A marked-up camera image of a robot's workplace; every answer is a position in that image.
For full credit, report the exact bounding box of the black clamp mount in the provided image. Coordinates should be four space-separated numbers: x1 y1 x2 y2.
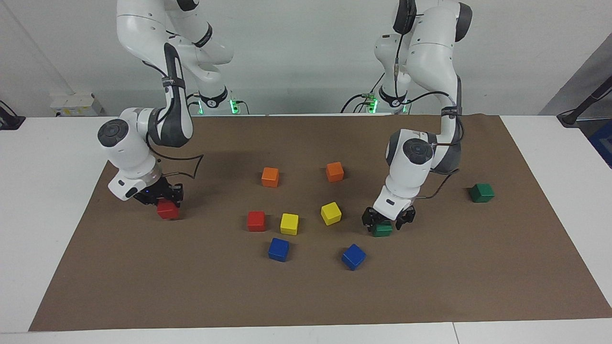
0 99 26 130

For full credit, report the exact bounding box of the yellow wooden cube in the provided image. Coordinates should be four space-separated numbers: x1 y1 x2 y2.
320 202 343 226
280 213 299 236

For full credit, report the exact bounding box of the black right arm gripper cable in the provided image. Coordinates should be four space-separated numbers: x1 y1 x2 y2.
147 142 205 180

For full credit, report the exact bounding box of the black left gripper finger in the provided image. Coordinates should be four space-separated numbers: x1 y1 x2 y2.
362 207 378 234
395 207 415 231

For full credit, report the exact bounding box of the black left arm gripper cable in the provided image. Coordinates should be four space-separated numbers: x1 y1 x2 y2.
393 48 463 199

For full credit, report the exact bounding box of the black arm gripper cable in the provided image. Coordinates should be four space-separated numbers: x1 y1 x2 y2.
147 142 205 180
393 48 463 199

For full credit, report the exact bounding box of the white power strip box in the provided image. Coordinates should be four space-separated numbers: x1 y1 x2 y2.
49 93 102 117

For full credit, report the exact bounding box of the black stand with pole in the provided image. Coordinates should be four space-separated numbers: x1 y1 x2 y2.
557 75 612 128

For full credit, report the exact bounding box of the blue crate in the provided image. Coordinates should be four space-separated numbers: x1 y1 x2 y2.
587 118 612 169

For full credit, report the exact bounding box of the brown table mat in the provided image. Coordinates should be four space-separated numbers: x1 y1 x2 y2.
28 114 612 332

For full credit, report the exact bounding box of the blue wooden cube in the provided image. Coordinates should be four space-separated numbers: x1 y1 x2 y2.
268 237 290 262
341 244 367 271

